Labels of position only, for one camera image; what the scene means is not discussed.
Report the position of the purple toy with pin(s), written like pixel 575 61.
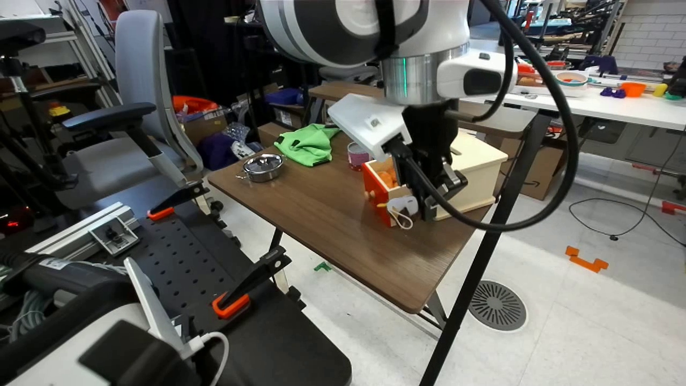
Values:
pixel 612 93

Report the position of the round floor drain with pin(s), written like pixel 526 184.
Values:
pixel 497 305

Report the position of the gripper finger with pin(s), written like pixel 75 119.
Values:
pixel 414 179
pixel 442 195

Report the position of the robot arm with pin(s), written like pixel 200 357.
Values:
pixel 321 27

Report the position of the white table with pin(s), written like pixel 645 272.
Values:
pixel 616 110

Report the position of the camera on tripod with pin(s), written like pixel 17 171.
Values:
pixel 21 37

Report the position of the cardboard box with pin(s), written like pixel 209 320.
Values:
pixel 541 169

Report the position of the cream wooden drawer cabinet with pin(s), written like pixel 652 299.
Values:
pixel 477 166

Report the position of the pink and white cup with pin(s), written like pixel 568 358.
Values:
pixel 357 156

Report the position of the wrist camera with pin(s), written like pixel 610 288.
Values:
pixel 364 120

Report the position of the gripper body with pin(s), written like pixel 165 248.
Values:
pixel 431 131

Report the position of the black clamp with orange tip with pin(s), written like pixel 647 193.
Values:
pixel 252 281
pixel 179 199

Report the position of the small metal pot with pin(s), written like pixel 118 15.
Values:
pixel 263 167

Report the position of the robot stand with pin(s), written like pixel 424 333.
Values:
pixel 177 252

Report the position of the blue bin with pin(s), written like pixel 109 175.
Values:
pixel 284 97

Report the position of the orange bowl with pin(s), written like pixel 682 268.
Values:
pixel 633 89

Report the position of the purple cloth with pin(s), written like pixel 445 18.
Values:
pixel 217 151

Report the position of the white and teal bowl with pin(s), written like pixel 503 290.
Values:
pixel 572 80

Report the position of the green cloth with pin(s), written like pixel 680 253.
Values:
pixel 311 143

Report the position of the black and white plush toy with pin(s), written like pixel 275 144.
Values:
pixel 403 205

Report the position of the stack of cardboard boxes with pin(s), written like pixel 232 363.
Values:
pixel 278 126

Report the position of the grey office chair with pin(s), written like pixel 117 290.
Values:
pixel 144 80

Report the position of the aluminium profile bar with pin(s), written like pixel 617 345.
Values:
pixel 80 230

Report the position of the orange drawer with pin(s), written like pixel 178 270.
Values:
pixel 375 206

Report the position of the orange toy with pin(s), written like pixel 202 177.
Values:
pixel 387 178

